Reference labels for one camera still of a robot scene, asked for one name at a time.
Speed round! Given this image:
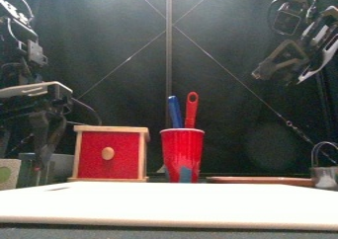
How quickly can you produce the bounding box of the wooden box with red drawer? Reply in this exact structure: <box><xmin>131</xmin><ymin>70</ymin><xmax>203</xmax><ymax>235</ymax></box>
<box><xmin>65</xmin><ymin>124</ymin><xmax>152</xmax><ymax>184</ymax></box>

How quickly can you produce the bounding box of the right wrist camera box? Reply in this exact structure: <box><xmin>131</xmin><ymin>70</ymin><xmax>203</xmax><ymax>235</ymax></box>
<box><xmin>270</xmin><ymin>2</ymin><xmax>306</xmax><ymax>38</ymax></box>

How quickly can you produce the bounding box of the red utensil handle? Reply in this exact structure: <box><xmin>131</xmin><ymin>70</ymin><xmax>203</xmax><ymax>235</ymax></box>
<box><xmin>183</xmin><ymin>91</ymin><xmax>200</xmax><ymax>129</ymax></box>

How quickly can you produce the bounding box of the white plastic cutting board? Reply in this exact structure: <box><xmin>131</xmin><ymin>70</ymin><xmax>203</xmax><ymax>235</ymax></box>
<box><xmin>0</xmin><ymin>181</ymin><xmax>338</xmax><ymax>232</ymax></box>

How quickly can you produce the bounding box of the black cable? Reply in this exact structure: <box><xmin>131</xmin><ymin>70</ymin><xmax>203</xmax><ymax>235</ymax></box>
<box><xmin>69</xmin><ymin>97</ymin><xmax>103</xmax><ymax>127</ymax></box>

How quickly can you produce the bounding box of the thin brace wire with turnbuckle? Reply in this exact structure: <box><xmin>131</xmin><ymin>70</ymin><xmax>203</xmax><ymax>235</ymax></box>
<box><xmin>127</xmin><ymin>0</ymin><xmax>338</xmax><ymax>167</ymax></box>

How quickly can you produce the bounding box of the small metal pail with handle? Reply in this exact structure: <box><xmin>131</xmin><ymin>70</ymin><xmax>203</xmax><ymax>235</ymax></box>
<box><xmin>309</xmin><ymin>141</ymin><xmax>338</xmax><ymax>191</ymax></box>

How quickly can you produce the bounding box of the blue utensil handle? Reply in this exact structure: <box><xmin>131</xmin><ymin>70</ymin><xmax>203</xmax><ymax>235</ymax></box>
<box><xmin>167</xmin><ymin>95</ymin><xmax>184</xmax><ymax>129</ymax></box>

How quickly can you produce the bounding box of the red plastic cup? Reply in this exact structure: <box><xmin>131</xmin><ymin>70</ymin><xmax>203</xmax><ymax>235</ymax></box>
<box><xmin>159</xmin><ymin>127</ymin><xmax>206</xmax><ymax>184</ymax></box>

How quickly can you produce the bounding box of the grey metal frame pole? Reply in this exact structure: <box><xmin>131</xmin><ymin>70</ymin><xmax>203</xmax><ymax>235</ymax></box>
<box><xmin>164</xmin><ymin>0</ymin><xmax>174</xmax><ymax>128</ymax></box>

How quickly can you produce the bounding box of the blue tape piece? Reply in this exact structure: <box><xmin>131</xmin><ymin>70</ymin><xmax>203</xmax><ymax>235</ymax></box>
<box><xmin>178</xmin><ymin>166</ymin><xmax>194</xmax><ymax>184</ymax></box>

